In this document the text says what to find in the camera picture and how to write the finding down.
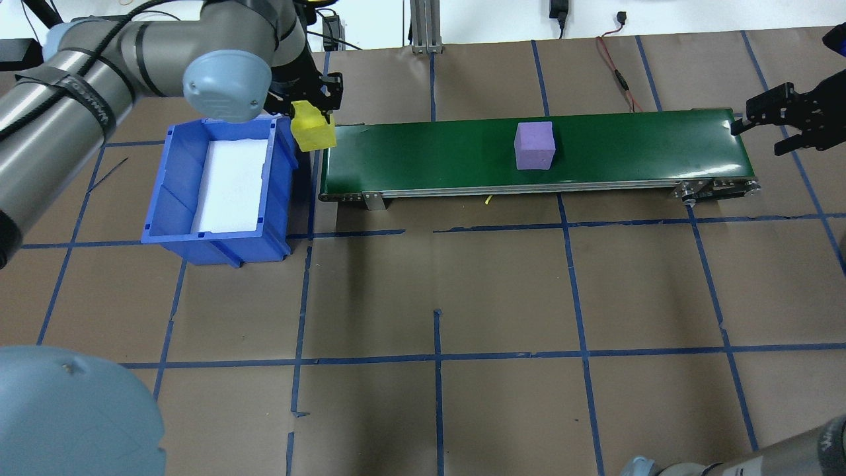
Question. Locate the aluminium profile post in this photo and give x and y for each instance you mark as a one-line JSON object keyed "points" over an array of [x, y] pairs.
{"points": [[426, 26]]}

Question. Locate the white foam pad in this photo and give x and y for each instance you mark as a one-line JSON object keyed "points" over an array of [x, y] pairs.
{"points": [[231, 185]]}

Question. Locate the blue plastic storage bin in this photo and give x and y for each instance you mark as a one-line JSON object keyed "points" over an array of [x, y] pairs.
{"points": [[218, 248]]}

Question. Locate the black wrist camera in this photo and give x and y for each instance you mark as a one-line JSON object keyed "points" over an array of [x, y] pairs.
{"points": [[836, 36]]}

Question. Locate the purple foam block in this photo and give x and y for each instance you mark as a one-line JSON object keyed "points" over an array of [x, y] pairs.
{"points": [[535, 145]]}

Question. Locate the yellow foam block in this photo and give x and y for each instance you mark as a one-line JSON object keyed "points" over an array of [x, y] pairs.
{"points": [[314, 132]]}

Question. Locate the black power brick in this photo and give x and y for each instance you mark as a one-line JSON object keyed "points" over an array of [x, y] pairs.
{"points": [[332, 33]]}

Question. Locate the green conveyor belt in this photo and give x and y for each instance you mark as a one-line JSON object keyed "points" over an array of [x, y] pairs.
{"points": [[429, 158]]}

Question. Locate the black plug adapter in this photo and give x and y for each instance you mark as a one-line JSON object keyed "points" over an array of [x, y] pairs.
{"points": [[560, 10]]}

